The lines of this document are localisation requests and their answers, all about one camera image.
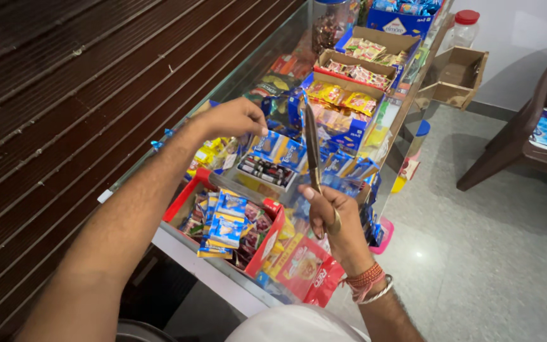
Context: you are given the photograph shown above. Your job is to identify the person's right hand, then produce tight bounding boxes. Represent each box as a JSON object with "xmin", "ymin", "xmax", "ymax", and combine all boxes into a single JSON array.
[{"xmin": 298, "ymin": 184, "xmax": 374, "ymax": 279}]

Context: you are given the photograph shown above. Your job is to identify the person's left hand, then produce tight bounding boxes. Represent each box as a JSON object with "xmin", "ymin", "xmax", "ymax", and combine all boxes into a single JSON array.
[{"xmin": 196, "ymin": 97, "xmax": 270, "ymax": 143}]

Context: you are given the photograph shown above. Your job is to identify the clear pack of blue packets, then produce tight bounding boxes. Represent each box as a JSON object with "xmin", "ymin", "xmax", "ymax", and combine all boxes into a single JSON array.
[{"xmin": 247, "ymin": 129, "xmax": 364, "ymax": 200}]

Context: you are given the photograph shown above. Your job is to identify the metal scissors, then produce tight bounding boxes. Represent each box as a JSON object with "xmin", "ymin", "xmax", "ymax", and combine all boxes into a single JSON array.
[{"xmin": 303, "ymin": 101, "xmax": 344, "ymax": 240}]

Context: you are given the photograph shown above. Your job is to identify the glass display counter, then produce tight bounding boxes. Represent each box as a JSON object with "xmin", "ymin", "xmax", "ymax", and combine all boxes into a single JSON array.
[{"xmin": 97, "ymin": 0, "xmax": 456, "ymax": 320}]

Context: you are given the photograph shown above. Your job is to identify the heap of yellow packets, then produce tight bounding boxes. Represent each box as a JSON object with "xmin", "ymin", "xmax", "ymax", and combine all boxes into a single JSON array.
[{"xmin": 185, "ymin": 137, "xmax": 242, "ymax": 182}]

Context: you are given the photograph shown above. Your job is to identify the small box of batteries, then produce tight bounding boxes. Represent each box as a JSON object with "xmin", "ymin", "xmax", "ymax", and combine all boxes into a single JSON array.
[{"xmin": 236, "ymin": 155, "xmax": 299, "ymax": 193}]

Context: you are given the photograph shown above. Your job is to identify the blue carton of yellow sachets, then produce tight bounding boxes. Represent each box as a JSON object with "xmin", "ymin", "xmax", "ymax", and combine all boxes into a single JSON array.
[{"xmin": 300, "ymin": 71, "xmax": 386, "ymax": 154}]

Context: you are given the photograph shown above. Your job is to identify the blue ribbon bow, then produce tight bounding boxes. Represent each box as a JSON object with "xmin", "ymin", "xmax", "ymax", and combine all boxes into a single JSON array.
[{"xmin": 150, "ymin": 128, "xmax": 175, "ymax": 153}]

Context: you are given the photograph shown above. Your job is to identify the row of blue biscuit packets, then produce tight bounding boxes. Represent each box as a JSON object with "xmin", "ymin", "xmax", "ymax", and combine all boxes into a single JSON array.
[{"xmin": 321, "ymin": 151, "xmax": 381, "ymax": 193}]

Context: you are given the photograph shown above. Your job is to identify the heap of blue yellow sachets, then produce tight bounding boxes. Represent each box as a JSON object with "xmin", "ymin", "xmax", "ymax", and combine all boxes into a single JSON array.
[{"xmin": 179, "ymin": 188, "xmax": 274, "ymax": 269}]

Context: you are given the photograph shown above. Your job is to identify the cardboard box of red sachets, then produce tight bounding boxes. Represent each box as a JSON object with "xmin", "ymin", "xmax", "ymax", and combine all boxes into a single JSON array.
[{"xmin": 313, "ymin": 49, "xmax": 399, "ymax": 92}]

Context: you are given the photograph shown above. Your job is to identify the clear jar of brown candies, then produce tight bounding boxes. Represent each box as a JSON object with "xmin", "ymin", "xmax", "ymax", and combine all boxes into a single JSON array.
[{"xmin": 311, "ymin": 0, "xmax": 361, "ymax": 54}]

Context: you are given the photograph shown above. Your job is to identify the red open carton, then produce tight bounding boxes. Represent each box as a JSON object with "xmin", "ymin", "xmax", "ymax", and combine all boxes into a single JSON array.
[{"xmin": 163, "ymin": 167, "xmax": 287, "ymax": 279}]

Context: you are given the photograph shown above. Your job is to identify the cardboard box of mixed sachets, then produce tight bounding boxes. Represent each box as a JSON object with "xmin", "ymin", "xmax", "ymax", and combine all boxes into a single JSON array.
[{"xmin": 341, "ymin": 26, "xmax": 422, "ymax": 68}]

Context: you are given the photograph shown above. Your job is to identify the plastic jar with blue lid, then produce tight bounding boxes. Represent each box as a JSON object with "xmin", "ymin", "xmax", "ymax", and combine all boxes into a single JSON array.
[{"xmin": 390, "ymin": 120, "xmax": 431, "ymax": 194}]

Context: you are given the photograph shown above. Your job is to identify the red snack packet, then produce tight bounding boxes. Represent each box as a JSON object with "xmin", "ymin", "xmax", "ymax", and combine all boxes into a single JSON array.
[{"xmin": 269, "ymin": 233, "xmax": 345, "ymax": 308}]

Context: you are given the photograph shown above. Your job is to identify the pink plastic container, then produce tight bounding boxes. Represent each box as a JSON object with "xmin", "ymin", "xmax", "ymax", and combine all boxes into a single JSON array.
[{"xmin": 368, "ymin": 217, "xmax": 395, "ymax": 255}]

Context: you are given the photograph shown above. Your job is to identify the blue box of blue wrappers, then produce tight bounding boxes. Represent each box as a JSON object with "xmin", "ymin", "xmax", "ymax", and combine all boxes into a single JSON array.
[{"xmin": 366, "ymin": 0, "xmax": 446, "ymax": 40}]

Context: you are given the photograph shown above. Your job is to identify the brown rolling shutter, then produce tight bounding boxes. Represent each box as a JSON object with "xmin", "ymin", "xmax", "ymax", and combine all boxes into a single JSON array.
[{"xmin": 0, "ymin": 0, "xmax": 305, "ymax": 342}]

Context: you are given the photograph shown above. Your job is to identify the red thread wristband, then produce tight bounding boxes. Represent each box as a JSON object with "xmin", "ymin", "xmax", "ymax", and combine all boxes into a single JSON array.
[{"xmin": 340, "ymin": 261, "xmax": 386, "ymax": 304}]

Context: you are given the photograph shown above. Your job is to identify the open wooden box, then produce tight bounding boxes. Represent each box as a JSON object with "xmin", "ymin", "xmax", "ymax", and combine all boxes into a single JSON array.
[{"xmin": 415, "ymin": 46, "xmax": 490, "ymax": 111}]

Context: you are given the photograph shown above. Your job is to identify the person's white garment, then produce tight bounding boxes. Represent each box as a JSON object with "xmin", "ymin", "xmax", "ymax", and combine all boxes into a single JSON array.
[{"xmin": 225, "ymin": 304, "xmax": 372, "ymax": 342}]

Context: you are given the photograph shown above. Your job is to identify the silver bangle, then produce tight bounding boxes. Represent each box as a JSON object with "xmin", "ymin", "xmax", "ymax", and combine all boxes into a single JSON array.
[{"xmin": 359, "ymin": 275, "xmax": 394, "ymax": 305}]

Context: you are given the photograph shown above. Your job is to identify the plastic jar with red lid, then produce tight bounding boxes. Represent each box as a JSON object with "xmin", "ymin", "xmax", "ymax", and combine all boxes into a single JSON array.
[{"xmin": 446, "ymin": 9, "xmax": 481, "ymax": 49}]

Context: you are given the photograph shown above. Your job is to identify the grey round vessel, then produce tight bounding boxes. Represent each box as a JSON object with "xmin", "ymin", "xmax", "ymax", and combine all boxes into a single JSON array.
[{"xmin": 116, "ymin": 319, "xmax": 178, "ymax": 342}]

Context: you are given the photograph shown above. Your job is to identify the brown plastic chair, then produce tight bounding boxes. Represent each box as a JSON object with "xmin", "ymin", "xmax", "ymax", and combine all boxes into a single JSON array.
[{"xmin": 456, "ymin": 43, "xmax": 547, "ymax": 230}]

